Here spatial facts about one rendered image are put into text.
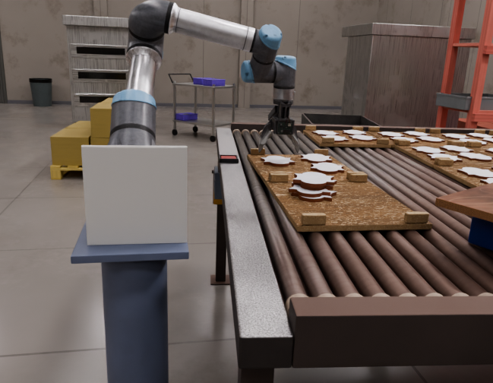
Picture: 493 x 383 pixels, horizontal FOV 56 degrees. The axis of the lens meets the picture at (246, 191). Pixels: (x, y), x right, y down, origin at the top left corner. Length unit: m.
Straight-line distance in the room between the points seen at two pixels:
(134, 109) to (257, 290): 0.60
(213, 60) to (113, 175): 11.06
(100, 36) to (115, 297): 7.38
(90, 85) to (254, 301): 7.78
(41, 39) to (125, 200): 11.27
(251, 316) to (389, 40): 5.87
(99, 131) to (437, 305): 4.50
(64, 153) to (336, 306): 4.61
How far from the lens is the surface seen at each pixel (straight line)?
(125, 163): 1.12
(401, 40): 6.57
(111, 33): 8.44
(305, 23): 12.64
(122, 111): 1.24
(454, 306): 0.84
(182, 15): 1.55
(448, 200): 1.10
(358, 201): 1.37
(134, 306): 1.25
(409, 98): 6.69
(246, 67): 1.63
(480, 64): 4.97
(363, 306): 0.79
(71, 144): 5.17
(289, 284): 0.89
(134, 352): 1.32
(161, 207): 1.15
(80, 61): 8.47
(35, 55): 12.38
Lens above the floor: 1.33
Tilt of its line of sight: 16 degrees down
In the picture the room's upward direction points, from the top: 2 degrees clockwise
